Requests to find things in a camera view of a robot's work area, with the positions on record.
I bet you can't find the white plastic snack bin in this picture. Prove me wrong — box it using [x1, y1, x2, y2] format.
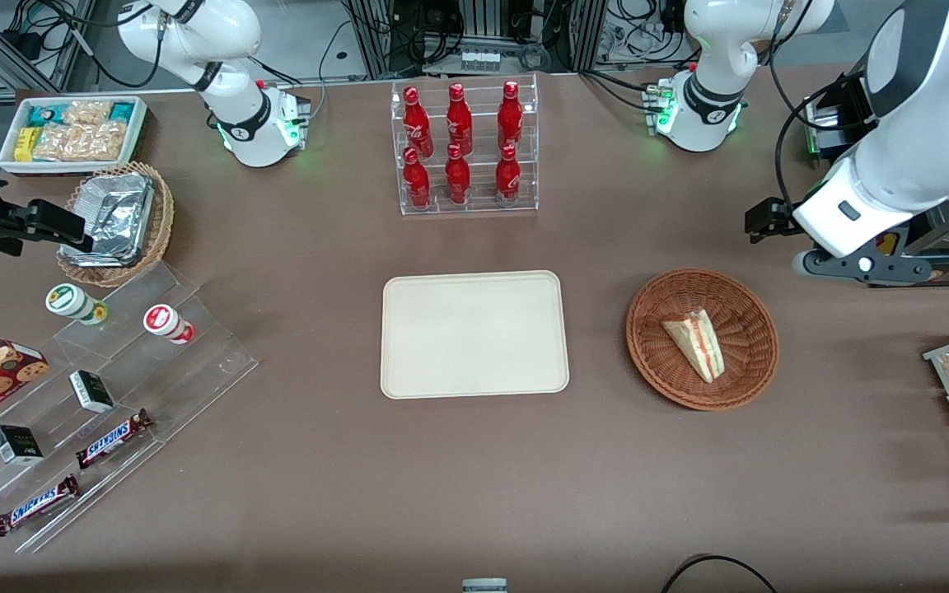
[0, 96, 148, 176]

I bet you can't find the black control box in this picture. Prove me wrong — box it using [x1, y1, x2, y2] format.
[804, 72, 877, 166]

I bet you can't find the Snickers chocolate bar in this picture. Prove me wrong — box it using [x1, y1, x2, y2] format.
[0, 474, 80, 537]
[75, 409, 154, 470]

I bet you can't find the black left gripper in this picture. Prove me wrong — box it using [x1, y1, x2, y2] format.
[745, 198, 797, 245]

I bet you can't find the brown wicker basket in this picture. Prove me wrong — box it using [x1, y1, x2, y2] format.
[626, 268, 779, 411]

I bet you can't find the red cola bottle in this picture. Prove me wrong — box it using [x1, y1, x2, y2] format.
[498, 80, 523, 153]
[446, 82, 474, 156]
[403, 86, 434, 157]
[403, 147, 432, 209]
[495, 144, 521, 207]
[445, 143, 471, 205]

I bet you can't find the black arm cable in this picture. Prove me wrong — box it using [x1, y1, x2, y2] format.
[771, 82, 831, 207]

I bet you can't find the green lid cup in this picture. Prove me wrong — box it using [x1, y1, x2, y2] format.
[45, 283, 109, 325]

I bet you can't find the black cable loop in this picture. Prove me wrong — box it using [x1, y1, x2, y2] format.
[661, 555, 780, 593]

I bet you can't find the light tan wicker basket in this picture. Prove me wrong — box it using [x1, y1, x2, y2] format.
[57, 161, 175, 287]

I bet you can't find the clear acrylic bottle rack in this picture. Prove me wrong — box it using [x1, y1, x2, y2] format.
[390, 74, 540, 217]

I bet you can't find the beige plastic tray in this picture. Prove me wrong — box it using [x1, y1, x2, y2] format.
[381, 270, 570, 400]

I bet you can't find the large clear cracker bag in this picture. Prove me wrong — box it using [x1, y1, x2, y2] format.
[33, 121, 127, 162]

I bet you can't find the small black box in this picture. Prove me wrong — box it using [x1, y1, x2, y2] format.
[0, 425, 44, 466]
[69, 370, 115, 413]

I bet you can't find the aluminium equipment rack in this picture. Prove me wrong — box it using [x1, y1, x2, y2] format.
[343, 0, 607, 77]

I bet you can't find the silver foil packet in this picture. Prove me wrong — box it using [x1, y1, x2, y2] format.
[60, 171, 154, 268]

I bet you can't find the clear acrylic step shelf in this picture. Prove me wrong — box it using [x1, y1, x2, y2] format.
[0, 262, 259, 554]

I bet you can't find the small clear cracker bag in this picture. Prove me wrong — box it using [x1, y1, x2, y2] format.
[62, 100, 114, 127]

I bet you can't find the red lid cup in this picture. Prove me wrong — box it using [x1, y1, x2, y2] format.
[143, 304, 195, 345]

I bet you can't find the triangle sandwich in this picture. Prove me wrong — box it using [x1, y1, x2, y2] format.
[661, 308, 726, 384]

